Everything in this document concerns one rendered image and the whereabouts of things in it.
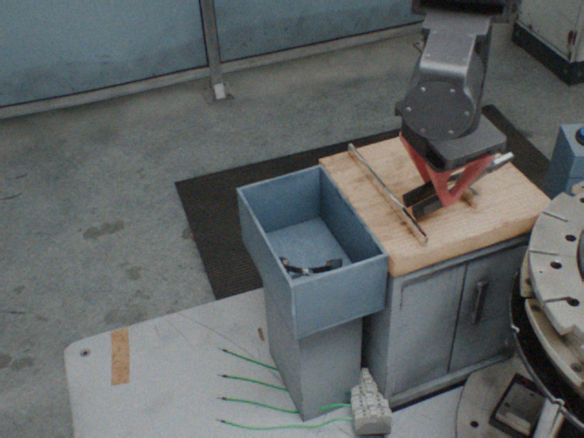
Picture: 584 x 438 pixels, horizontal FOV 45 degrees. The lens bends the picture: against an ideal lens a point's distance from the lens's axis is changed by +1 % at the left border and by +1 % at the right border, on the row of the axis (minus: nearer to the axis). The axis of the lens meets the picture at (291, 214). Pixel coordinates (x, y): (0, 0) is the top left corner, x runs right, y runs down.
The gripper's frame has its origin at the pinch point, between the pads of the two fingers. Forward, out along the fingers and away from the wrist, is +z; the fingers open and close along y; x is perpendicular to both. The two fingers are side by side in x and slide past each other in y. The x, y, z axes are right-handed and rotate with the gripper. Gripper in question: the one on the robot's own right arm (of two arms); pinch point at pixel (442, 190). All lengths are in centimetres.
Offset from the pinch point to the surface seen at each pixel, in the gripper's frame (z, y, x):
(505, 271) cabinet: 12.6, 4.0, 7.1
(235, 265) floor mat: 112, -100, -3
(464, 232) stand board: 3.1, 3.8, 0.7
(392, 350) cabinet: 18.0, 4.6, -8.0
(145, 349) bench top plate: 30.4, -18.4, -34.5
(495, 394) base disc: 29.6, 9.1, 4.4
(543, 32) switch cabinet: 109, -161, 158
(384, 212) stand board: 3.0, -2.6, -5.3
